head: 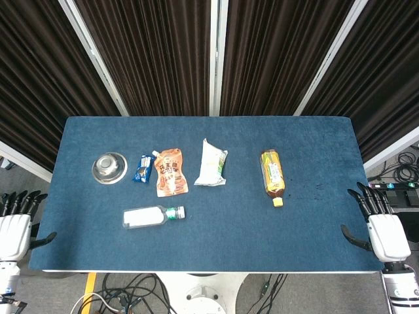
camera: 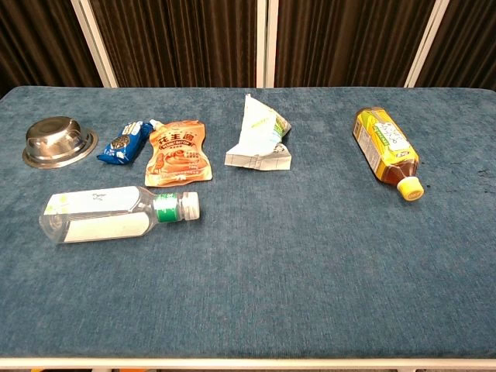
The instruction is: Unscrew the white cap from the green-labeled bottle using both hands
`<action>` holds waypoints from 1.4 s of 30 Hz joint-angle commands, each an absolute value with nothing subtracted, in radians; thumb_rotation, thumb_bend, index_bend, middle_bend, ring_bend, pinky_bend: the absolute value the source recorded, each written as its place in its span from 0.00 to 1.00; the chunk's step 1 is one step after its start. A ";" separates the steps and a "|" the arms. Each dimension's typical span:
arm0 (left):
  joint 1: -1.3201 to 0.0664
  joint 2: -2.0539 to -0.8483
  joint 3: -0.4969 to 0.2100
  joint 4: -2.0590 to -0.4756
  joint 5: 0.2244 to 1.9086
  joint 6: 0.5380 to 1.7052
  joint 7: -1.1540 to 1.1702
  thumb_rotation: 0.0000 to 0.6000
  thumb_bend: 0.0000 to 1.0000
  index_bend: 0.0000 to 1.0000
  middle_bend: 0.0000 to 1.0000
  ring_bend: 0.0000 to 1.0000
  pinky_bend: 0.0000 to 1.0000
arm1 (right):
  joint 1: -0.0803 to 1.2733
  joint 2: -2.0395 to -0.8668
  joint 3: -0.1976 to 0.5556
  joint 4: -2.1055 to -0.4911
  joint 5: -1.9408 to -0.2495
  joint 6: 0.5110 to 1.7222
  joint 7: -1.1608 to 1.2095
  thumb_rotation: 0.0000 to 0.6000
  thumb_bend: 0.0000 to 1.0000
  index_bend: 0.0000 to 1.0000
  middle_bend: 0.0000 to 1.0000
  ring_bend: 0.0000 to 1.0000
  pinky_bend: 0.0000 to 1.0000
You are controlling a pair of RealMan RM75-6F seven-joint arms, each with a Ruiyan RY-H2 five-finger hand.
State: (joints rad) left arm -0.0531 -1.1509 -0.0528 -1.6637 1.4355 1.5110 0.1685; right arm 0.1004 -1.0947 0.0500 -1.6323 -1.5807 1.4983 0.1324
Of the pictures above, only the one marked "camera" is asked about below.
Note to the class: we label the white plastic bottle cap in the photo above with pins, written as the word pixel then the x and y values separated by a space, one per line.
pixel 191 205

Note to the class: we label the transparent plastic bottle green label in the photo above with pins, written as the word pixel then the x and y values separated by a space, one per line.
pixel 104 217

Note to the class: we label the tea bottle yellow label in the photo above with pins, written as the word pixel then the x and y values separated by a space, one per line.
pixel 383 147

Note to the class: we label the crumpled white paper carton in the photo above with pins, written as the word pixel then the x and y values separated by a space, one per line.
pixel 257 135

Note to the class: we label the orange peanut butter pouch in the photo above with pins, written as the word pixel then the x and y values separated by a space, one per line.
pixel 178 155

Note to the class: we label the blue fabric table cover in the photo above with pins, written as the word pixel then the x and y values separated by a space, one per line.
pixel 271 263

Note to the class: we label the blue snack packet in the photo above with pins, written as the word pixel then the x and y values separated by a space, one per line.
pixel 122 143

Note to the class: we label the dark brown pleated curtain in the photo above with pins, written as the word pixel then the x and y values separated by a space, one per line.
pixel 178 38
pixel 35 38
pixel 469 38
pixel 348 38

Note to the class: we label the stainless steel bowl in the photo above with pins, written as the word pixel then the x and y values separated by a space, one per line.
pixel 58 141

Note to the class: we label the white partition post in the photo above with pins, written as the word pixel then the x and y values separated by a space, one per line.
pixel 426 42
pixel 95 42
pixel 267 42

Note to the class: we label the white metal table frame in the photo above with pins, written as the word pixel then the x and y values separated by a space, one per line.
pixel 248 364

